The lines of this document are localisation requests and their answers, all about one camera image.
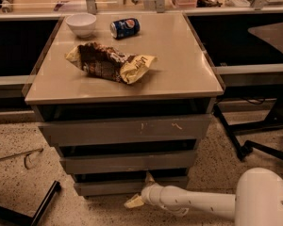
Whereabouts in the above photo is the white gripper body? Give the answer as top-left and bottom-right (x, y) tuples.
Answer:
(141, 183), (165, 209)

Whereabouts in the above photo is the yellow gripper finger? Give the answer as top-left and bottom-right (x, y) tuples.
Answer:
(145, 171), (155, 186)
(125, 194), (144, 209)

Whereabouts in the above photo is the grey bottom drawer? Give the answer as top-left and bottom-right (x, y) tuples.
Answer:
(74, 176), (189, 197)

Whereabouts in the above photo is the grey drawer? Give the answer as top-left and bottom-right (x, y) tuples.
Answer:
(39, 114), (211, 147)
(60, 150), (195, 174)
(74, 176), (189, 197)

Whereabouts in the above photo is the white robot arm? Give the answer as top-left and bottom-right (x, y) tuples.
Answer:
(125, 168), (283, 226)

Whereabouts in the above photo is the grey middle drawer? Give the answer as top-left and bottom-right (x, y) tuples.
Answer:
(60, 150), (195, 174)

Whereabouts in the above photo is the grey top drawer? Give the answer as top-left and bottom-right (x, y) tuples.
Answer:
(39, 114), (211, 147)

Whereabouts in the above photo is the grey drawer cabinet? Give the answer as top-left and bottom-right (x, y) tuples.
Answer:
(24, 13), (224, 197)

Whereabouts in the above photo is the black office chair base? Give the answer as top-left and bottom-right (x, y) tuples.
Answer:
(241, 139), (283, 186)

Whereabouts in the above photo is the thin metal rod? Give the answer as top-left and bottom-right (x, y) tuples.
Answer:
(0, 148), (43, 170)

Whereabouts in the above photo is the brown yellow chip bag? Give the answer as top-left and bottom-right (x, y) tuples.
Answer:
(65, 41), (157, 85)

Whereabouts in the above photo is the black stand leg left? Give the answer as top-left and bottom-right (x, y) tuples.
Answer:
(0, 181), (61, 226)

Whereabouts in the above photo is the blue pepsi can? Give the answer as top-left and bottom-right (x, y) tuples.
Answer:
(110, 18), (140, 40)

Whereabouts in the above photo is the white bowl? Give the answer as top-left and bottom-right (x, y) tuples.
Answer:
(66, 13), (96, 38)

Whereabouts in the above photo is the black desk frame leg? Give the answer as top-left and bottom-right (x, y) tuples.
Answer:
(213, 105), (283, 161)

